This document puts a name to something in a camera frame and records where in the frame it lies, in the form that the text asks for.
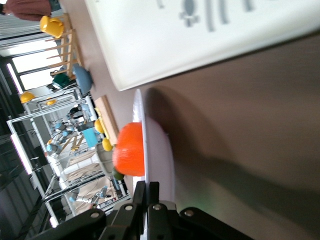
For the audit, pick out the dark green lime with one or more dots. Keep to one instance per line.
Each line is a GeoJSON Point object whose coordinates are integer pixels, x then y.
{"type": "Point", "coordinates": [118, 175]}

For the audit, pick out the cream bear print tray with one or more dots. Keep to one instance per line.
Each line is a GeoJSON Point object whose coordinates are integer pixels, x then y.
{"type": "Point", "coordinates": [175, 45]}

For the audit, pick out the yellow lemon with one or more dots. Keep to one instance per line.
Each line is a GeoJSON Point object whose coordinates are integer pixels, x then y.
{"type": "Point", "coordinates": [99, 126]}
{"type": "Point", "coordinates": [107, 145]}

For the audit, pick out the blue bowl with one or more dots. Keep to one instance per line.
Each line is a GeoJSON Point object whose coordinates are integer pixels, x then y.
{"type": "Point", "coordinates": [83, 78]}

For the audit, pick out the orange fruit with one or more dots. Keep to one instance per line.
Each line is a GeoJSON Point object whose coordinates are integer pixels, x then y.
{"type": "Point", "coordinates": [130, 150]}

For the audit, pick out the pale lavender round plate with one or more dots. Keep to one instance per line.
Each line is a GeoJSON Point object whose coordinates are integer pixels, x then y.
{"type": "Point", "coordinates": [158, 155]}

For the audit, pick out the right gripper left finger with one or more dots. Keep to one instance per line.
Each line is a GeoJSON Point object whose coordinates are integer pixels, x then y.
{"type": "Point", "coordinates": [130, 220]}

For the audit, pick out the person in maroon top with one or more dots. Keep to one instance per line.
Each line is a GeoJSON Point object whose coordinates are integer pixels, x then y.
{"type": "Point", "coordinates": [30, 8]}

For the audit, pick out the yellow mug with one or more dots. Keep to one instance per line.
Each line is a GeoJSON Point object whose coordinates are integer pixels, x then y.
{"type": "Point", "coordinates": [51, 26]}

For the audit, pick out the yellow hard hat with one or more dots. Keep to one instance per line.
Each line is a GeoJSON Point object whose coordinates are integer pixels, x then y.
{"type": "Point", "coordinates": [27, 97]}

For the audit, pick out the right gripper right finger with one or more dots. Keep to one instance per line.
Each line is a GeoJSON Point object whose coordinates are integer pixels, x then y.
{"type": "Point", "coordinates": [160, 220]}

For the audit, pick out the wooden cutting board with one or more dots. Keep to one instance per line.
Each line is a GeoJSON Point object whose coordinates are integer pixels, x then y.
{"type": "Point", "coordinates": [108, 117]}

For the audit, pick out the wooden drying rack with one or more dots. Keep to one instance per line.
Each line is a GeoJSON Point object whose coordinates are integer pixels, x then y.
{"type": "Point", "coordinates": [68, 50]}

